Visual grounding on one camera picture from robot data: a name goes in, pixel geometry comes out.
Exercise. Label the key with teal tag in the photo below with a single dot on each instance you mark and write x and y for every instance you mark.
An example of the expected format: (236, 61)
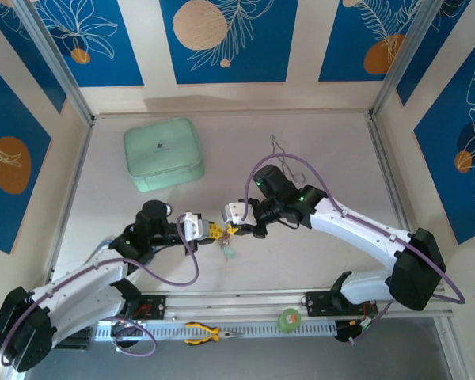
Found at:
(230, 251)

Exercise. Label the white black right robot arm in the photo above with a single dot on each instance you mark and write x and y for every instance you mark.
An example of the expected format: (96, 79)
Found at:
(360, 229)

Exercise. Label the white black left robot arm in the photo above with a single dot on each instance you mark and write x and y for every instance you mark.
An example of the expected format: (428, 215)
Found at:
(83, 285)

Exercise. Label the round silver lid black rim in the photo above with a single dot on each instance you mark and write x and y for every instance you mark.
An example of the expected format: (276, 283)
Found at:
(168, 208)

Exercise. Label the mint green zipper case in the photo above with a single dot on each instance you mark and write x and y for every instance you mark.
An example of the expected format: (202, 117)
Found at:
(162, 154)

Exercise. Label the green tape roll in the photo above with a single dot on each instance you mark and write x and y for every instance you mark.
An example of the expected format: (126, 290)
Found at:
(289, 320)

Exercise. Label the black profile blocks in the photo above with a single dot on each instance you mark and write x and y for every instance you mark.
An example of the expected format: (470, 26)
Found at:
(77, 342)

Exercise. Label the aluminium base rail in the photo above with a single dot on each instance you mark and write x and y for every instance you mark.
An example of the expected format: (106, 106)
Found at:
(237, 302)

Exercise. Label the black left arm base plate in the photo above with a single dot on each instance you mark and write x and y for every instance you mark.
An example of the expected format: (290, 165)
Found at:
(158, 305)

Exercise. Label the aluminium table edge rail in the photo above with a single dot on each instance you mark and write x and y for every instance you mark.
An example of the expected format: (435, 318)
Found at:
(390, 178)
(74, 178)

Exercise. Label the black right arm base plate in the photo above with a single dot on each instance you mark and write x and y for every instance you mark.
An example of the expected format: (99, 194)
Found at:
(316, 305)

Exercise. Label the aluminium frame post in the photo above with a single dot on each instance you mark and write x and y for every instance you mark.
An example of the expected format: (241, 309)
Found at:
(407, 59)
(55, 59)

